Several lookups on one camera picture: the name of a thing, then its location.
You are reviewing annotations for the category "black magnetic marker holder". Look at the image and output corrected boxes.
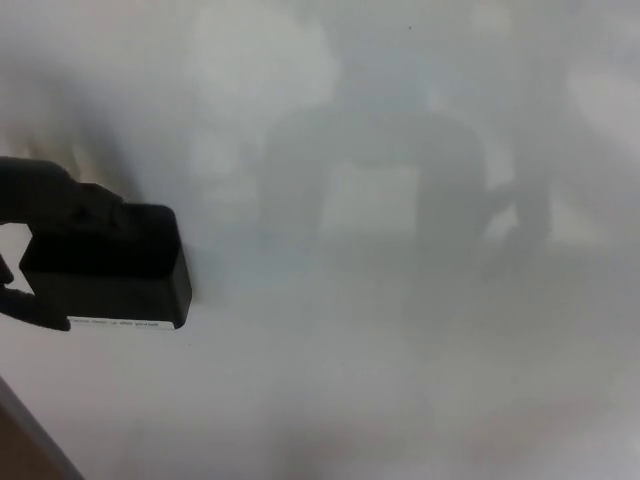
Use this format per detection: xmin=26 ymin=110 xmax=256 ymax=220
xmin=18 ymin=203 xmax=194 ymax=333

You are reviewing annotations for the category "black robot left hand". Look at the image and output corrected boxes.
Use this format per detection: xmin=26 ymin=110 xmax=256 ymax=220
xmin=0 ymin=155 xmax=127 ymax=333

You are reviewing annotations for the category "white whiteboard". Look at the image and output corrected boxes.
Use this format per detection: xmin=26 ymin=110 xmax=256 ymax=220
xmin=0 ymin=0 xmax=640 ymax=480

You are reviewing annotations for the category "grey whiteboard frame edge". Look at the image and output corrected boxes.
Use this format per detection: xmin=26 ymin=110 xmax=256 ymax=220
xmin=0 ymin=374 xmax=86 ymax=480

